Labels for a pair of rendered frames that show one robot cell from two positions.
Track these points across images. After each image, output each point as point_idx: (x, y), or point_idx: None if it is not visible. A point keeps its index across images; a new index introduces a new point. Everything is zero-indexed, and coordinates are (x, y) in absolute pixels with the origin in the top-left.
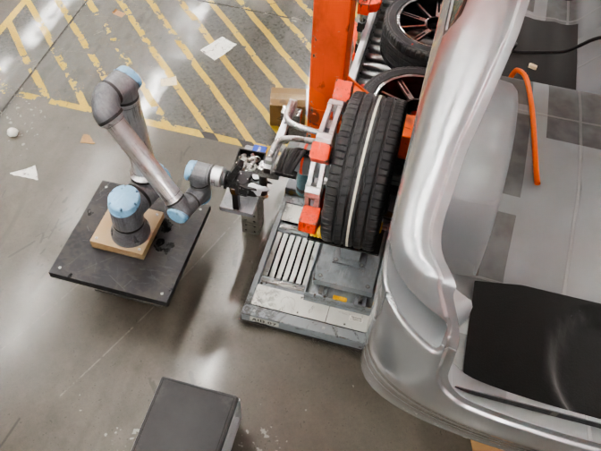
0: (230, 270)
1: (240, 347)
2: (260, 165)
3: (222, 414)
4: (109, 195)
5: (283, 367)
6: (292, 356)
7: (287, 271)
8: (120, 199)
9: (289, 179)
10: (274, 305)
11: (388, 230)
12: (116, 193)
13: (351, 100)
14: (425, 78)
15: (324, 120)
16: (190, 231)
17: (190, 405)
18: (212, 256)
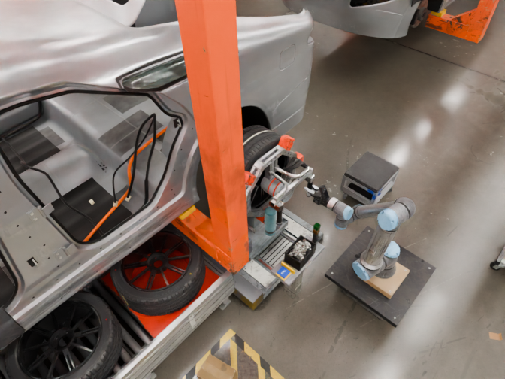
0: (318, 267)
1: (328, 225)
2: (312, 175)
3: (354, 168)
4: (398, 251)
5: (310, 210)
6: (303, 212)
7: (287, 247)
8: (391, 246)
9: (257, 297)
10: (303, 229)
11: None
12: (393, 250)
13: (255, 150)
14: (249, 67)
15: (273, 155)
16: (343, 260)
17: (367, 175)
18: (325, 280)
